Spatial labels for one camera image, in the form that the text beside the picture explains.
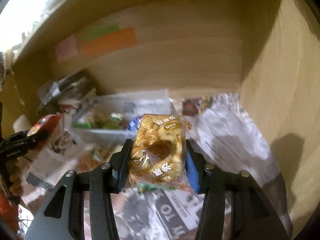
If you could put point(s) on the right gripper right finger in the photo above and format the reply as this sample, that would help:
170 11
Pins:
232 200

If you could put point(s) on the green sticky note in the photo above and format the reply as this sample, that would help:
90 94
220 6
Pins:
96 31

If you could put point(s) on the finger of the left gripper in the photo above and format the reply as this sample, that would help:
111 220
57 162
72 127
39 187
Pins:
34 138

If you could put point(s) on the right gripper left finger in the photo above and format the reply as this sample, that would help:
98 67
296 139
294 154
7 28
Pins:
62 214

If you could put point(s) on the puffed rice snack packet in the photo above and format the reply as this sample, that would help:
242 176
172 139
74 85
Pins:
158 155

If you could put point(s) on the stack of papers and booklets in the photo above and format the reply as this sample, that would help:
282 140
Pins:
73 86

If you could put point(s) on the orange sticky note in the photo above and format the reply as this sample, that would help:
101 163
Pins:
109 43

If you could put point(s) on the pink sticky note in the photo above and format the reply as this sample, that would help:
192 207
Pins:
66 49

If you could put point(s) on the red snack packet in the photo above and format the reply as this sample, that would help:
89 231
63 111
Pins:
47 123

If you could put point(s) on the person's left hand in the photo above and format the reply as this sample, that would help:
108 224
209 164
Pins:
15 178

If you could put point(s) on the clear plastic storage bin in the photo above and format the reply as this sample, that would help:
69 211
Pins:
106 117

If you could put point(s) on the newspaper desk lining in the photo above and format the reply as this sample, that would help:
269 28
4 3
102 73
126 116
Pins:
228 165

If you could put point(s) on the blue Japanese biscuit packet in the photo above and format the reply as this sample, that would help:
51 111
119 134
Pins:
134 124

